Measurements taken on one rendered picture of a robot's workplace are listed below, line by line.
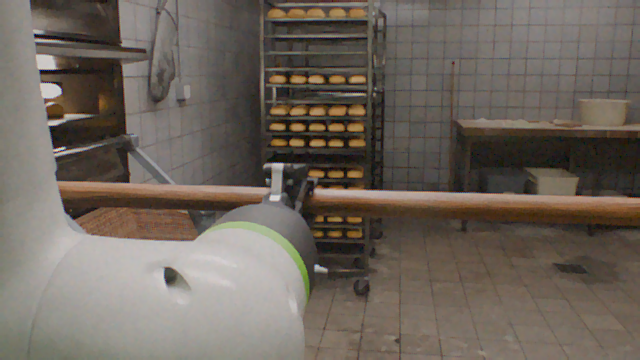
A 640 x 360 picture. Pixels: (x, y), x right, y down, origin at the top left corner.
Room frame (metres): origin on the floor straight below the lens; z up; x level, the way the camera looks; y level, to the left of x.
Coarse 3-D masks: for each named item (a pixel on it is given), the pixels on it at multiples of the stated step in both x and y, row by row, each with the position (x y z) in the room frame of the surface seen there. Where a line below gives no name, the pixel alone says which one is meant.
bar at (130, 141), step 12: (84, 144) 1.32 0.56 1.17; (96, 144) 1.36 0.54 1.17; (108, 144) 1.41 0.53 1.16; (120, 144) 1.47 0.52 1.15; (132, 144) 1.53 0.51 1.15; (60, 156) 1.20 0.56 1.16; (72, 156) 1.25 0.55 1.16; (144, 156) 1.54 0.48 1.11; (144, 168) 1.54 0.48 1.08; (156, 168) 1.53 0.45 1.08; (168, 180) 1.53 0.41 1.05; (192, 216) 1.52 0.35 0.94; (204, 216) 1.50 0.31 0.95; (72, 228) 1.05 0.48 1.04; (204, 228) 1.50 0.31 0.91
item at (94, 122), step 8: (64, 120) 1.94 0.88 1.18; (72, 120) 1.94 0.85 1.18; (80, 120) 1.96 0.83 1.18; (88, 120) 2.01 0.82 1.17; (96, 120) 2.06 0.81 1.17; (104, 120) 2.12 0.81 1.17; (112, 120) 2.18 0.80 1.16; (56, 128) 1.81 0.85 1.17; (64, 128) 1.86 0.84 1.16; (72, 128) 1.90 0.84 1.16; (80, 128) 1.95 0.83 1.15; (88, 128) 2.00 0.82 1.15; (96, 128) 2.06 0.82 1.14
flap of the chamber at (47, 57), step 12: (36, 48) 1.51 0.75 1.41; (48, 48) 1.57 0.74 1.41; (60, 48) 1.62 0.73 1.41; (72, 48) 1.69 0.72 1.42; (48, 60) 1.67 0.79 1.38; (60, 60) 1.72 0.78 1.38; (72, 60) 1.77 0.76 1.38; (84, 60) 1.83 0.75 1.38; (96, 60) 1.89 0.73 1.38; (108, 60) 1.95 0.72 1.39; (120, 60) 2.02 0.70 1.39; (132, 60) 2.10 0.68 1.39; (144, 60) 2.19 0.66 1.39
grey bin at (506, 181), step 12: (480, 168) 5.10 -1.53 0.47; (492, 168) 5.09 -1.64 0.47; (504, 168) 5.09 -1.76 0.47; (516, 168) 5.09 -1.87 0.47; (480, 180) 5.07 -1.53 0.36; (492, 180) 4.72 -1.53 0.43; (504, 180) 4.70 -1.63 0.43; (516, 180) 4.69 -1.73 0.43; (480, 192) 5.06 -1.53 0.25; (492, 192) 4.73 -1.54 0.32; (504, 192) 4.71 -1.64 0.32; (516, 192) 4.70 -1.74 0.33
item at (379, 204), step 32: (64, 192) 0.65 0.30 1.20; (96, 192) 0.64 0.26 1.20; (128, 192) 0.64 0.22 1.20; (160, 192) 0.63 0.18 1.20; (192, 192) 0.63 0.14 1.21; (224, 192) 0.63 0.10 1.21; (256, 192) 0.62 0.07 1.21; (320, 192) 0.61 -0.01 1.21; (352, 192) 0.61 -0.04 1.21; (384, 192) 0.61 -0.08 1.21; (416, 192) 0.61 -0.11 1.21; (608, 224) 0.57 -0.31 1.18
